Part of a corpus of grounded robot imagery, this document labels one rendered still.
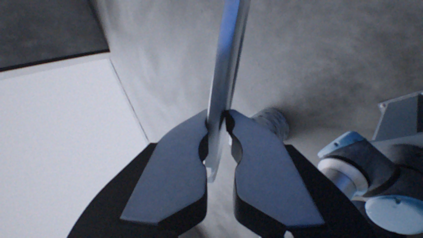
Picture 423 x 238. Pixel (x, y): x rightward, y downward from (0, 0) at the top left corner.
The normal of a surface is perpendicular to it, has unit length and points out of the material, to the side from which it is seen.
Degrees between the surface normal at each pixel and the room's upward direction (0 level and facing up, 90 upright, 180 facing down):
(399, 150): 73
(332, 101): 0
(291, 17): 0
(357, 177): 33
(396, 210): 7
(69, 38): 90
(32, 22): 90
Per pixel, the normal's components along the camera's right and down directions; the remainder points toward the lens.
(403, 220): -0.64, 0.46
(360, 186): -0.21, 0.39
